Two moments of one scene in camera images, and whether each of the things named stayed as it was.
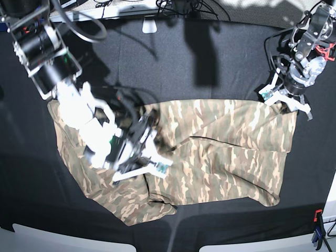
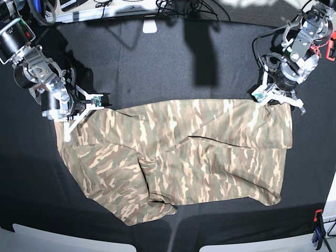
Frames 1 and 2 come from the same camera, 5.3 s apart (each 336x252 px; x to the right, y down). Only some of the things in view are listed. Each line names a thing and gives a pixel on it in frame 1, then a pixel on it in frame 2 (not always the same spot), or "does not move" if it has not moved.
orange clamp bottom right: (319, 234) does not move
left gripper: (132, 161) -> (98, 101)
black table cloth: (160, 61) does not move
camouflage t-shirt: (222, 152) does not move
